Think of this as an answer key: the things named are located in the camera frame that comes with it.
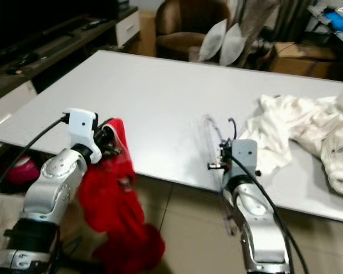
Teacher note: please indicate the black remote control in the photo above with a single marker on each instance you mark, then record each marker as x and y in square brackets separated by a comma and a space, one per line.
[26, 61]

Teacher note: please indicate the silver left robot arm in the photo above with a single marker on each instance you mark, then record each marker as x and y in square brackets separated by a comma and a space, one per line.
[51, 188]

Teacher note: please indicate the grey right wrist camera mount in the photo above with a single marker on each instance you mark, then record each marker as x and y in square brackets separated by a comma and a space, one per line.
[244, 155]

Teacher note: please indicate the thin white garment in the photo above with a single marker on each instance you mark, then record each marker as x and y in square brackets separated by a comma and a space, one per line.
[280, 125]

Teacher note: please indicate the blue plastic item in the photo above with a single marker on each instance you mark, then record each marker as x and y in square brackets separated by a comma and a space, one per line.
[342, 20]

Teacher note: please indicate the grey pillow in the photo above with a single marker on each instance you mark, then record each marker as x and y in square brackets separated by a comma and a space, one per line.
[213, 41]
[234, 45]

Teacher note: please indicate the black television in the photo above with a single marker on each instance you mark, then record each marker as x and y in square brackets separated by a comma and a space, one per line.
[34, 20]

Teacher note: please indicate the red garment with white stripes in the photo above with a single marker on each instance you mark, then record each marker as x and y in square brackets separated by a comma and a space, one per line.
[114, 211]

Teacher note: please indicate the brown armchair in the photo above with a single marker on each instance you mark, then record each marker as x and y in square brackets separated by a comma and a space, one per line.
[180, 23]

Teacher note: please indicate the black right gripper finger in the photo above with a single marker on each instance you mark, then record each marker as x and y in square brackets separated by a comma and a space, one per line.
[222, 146]

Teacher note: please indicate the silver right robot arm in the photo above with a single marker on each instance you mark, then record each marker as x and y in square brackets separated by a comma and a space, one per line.
[260, 228]

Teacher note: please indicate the brown cardboard box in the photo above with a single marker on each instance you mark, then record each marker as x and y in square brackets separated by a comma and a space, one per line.
[306, 57]

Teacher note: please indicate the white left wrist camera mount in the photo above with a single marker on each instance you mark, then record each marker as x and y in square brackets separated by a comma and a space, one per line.
[82, 128]

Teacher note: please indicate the grey patterned curtain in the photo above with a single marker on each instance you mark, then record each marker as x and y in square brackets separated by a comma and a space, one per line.
[257, 20]

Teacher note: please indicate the magenta vacuum cleaner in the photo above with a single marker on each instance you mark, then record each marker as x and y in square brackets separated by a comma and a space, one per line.
[23, 171]

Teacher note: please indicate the purple hanger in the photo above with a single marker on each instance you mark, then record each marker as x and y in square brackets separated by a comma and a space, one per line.
[234, 128]

